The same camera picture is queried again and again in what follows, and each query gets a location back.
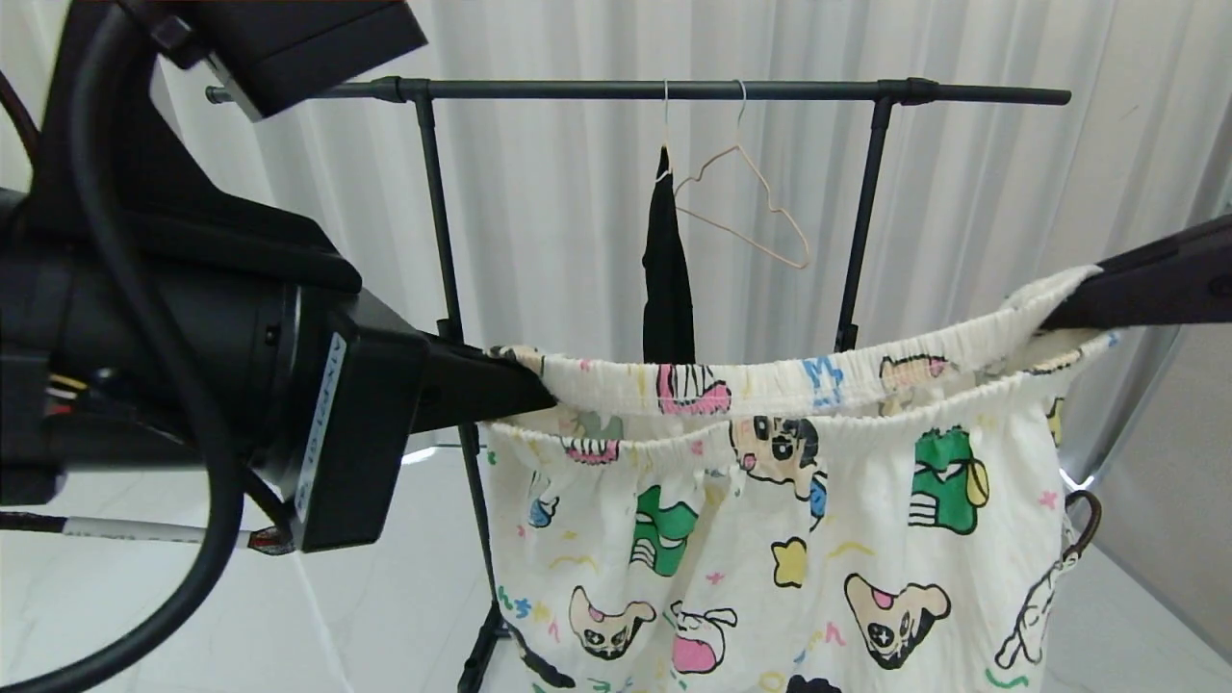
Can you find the cream printed garment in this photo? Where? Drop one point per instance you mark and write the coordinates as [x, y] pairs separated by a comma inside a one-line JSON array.
[[770, 577]]

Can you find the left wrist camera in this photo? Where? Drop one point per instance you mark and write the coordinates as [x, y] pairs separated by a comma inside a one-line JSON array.
[[289, 38]]

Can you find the white curtain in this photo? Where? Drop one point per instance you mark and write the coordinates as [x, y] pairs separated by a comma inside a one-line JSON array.
[[558, 192]]

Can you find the pink clothes hanger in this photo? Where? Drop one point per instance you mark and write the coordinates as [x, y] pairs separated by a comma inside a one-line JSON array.
[[665, 125], [741, 238]]

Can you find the black shorts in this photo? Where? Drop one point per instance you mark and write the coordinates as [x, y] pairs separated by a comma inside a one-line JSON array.
[[669, 289]]

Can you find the black clothes rack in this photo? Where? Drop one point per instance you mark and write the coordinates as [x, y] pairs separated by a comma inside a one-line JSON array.
[[626, 89]]

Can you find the white laundry basket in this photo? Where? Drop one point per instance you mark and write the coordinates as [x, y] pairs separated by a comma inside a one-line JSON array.
[[1095, 525]]

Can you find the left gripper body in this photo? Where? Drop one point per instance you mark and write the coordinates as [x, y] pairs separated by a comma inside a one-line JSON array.
[[144, 356]]

